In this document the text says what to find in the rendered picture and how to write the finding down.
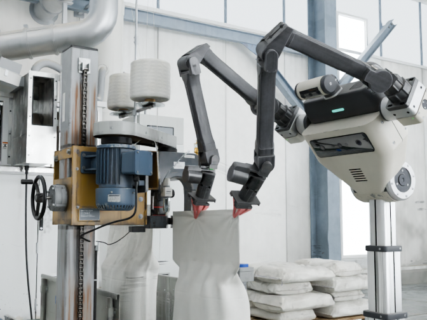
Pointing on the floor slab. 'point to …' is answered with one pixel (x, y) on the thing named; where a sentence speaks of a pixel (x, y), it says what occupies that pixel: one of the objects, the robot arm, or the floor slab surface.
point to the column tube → (63, 241)
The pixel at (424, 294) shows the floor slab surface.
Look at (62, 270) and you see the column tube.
